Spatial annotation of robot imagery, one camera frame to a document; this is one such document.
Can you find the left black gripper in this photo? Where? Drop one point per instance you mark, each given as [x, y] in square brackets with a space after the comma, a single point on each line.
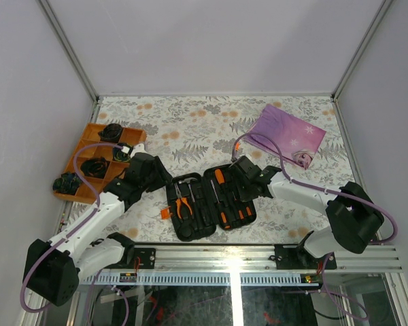
[164, 176]

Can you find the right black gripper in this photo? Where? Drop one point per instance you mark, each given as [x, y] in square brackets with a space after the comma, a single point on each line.
[243, 196]

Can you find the small claw hammer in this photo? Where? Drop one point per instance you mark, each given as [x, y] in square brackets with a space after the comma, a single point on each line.
[184, 190]

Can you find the orange handled pliers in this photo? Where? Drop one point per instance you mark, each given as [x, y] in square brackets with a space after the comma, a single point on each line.
[183, 209]

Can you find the orange handled screwdriver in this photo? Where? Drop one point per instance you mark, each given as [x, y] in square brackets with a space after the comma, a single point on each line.
[222, 185]

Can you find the orange black utility tool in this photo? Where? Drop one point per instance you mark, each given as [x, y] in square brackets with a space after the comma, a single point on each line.
[240, 208]

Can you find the black plastic tool case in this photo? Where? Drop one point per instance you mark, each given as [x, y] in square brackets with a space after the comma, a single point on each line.
[205, 216]

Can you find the black handled screwdriver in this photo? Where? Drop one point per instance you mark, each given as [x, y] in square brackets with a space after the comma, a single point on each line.
[222, 214]

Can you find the orange metal file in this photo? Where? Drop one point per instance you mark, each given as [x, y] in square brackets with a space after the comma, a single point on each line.
[234, 151]

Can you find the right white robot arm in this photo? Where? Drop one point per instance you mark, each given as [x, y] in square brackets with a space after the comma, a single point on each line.
[353, 219]

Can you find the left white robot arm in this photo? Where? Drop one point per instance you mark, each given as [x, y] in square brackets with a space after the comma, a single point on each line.
[54, 268]

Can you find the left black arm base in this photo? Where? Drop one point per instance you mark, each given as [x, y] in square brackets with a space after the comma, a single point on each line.
[138, 258]

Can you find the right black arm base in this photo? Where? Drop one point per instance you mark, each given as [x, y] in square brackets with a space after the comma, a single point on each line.
[295, 257]

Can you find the dark rolled band middle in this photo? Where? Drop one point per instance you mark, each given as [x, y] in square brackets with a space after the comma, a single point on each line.
[122, 155]

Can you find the dark rolled band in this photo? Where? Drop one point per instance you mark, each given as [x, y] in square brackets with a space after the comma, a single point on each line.
[95, 167]
[111, 133]
[122, 155]

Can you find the purple printed pouch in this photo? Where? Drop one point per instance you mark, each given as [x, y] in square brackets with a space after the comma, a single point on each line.
[277, 131]

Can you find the dark rolled band top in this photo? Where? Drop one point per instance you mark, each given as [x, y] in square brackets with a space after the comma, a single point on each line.
[111, 133]

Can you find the dark rolled band lower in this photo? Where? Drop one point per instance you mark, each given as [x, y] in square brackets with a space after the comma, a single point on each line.
[95, 167]

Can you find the dark rolled band outside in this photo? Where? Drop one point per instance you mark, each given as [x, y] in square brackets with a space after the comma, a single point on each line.
[68, 183]

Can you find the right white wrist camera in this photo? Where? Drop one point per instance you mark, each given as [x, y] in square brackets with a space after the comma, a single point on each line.
[247, 157]

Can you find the aluminium front rail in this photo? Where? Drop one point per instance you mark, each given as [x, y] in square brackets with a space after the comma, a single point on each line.
[250, 265]

